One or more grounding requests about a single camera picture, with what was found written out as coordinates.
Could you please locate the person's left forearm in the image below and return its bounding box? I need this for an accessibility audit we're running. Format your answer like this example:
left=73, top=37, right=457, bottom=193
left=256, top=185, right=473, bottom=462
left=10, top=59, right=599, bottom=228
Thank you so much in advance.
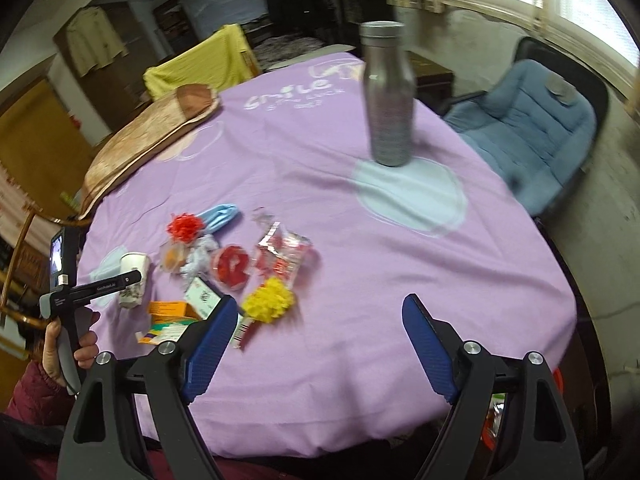
left=2, top=360, right=83, bottom=431

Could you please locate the blue face mask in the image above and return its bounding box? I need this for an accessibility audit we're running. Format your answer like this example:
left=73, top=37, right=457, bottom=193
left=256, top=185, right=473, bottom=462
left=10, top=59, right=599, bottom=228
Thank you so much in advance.
left=192, top=203, right=242, bottom=235

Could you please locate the cream hanging jacket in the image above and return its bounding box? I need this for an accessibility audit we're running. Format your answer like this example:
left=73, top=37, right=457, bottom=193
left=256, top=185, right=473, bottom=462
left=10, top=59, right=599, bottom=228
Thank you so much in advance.
left=65, top=6, right=130, bottom=78

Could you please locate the white printed packet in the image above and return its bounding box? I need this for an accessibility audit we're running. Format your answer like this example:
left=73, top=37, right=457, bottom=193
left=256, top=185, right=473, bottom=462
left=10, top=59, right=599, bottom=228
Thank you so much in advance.
left=184, top=276, right=223, bottom=318

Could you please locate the wooden door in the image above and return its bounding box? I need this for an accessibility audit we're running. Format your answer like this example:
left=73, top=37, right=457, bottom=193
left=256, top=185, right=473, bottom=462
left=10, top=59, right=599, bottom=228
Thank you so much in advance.
left=0, top=77, right=96, bottom=196

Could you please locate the clear cup with orange peel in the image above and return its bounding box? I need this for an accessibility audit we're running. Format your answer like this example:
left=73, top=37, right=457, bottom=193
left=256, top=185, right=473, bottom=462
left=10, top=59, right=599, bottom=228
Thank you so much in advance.
left=161, top=241, right=193, bottom=273

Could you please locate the white paper cup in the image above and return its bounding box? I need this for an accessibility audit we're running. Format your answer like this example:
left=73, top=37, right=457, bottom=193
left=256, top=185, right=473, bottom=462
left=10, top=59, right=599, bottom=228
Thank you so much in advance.
left=119, top=252, right=151, bottom=309

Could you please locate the wooden chair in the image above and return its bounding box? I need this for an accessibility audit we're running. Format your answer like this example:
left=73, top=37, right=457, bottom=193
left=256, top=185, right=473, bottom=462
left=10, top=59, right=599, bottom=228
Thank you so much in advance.
left=0, top=207, right=91, bottom=341

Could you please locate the red and clear snack wrapper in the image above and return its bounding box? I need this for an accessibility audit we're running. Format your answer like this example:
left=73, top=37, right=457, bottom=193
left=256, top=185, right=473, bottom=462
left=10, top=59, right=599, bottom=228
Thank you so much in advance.
left=252, top=207, right=321, bottom=286

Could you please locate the brown satin pillow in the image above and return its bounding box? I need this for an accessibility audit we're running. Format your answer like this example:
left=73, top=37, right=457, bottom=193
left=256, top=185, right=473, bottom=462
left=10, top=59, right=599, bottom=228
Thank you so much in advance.
left=80, top=83, right=221, bottom=221

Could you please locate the person's left hand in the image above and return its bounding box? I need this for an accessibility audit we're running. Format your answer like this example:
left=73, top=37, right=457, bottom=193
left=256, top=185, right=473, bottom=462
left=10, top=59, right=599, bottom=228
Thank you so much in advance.
left=42, top=310, right=101, bottom=388

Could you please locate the clear container with red content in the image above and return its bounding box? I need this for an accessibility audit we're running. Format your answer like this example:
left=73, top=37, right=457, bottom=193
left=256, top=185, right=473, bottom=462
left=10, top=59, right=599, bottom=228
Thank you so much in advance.
left=210, top=245, right=251, bottom=291

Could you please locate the purple printed blanket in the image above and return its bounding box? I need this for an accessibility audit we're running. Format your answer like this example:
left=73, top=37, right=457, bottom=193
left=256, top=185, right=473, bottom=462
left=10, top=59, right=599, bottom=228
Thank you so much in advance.
left=75, top=47, right=581, bottom=461

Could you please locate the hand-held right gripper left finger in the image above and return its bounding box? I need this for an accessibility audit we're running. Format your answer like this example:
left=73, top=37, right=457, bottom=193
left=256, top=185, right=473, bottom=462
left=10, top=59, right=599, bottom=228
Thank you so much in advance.
left=56, top=294, right=239, bottom=480

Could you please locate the orange cardboard box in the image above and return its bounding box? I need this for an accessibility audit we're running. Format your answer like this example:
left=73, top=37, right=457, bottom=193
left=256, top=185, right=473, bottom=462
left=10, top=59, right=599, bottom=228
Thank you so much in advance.
left=148, top=301, right=201, bottom=323

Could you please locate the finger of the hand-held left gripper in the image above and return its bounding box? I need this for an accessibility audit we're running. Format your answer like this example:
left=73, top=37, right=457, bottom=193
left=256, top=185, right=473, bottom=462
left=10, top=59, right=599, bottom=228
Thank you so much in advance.
left=70, top=270, right=143, bottom=306

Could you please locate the black hanging jacket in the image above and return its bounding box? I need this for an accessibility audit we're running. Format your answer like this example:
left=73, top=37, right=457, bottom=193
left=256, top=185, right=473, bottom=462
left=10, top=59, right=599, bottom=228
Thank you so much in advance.
left=265, top=0, right=321, bottom=41

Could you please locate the grey wrapper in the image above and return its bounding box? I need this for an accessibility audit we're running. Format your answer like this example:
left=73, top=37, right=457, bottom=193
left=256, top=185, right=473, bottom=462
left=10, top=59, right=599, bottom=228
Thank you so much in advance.
left=182, top=235, right=221, bottom=278

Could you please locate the grey metal bottle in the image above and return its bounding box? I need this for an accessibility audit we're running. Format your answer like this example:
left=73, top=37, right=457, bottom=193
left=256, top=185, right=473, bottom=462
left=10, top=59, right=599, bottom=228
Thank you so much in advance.
left=359, top=21, right=416, bottom=167

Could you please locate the yellow cloth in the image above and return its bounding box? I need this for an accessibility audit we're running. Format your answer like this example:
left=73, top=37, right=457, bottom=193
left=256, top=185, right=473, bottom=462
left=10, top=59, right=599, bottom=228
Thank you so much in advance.
left=143, top=24, right=261, bottom=101

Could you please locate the dark wooden cabinet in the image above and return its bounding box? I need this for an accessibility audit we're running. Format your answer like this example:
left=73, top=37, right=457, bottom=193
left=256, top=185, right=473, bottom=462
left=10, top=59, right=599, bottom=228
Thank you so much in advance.
left=410, top=52, right=456, bottom=106

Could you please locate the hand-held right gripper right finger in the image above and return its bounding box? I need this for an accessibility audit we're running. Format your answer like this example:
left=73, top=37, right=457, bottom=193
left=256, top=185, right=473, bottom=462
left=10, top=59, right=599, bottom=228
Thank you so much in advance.
left=402, top=293, right=586, bottom=480

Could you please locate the yellow foam net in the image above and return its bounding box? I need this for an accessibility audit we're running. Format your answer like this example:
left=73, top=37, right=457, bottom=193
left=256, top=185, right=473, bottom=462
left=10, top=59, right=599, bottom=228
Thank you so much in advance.
left=242, top=277, right=297, bottom=324

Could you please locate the red foam net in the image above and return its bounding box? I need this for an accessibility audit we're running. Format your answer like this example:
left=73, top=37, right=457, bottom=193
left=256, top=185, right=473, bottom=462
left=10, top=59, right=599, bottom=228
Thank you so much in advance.
left=167, top=213, right=203, bottom=245

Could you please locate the green and white packet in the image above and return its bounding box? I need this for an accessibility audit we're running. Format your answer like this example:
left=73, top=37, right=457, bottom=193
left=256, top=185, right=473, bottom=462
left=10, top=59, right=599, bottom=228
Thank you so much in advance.
left=136, top=322, right=193, bottom=347

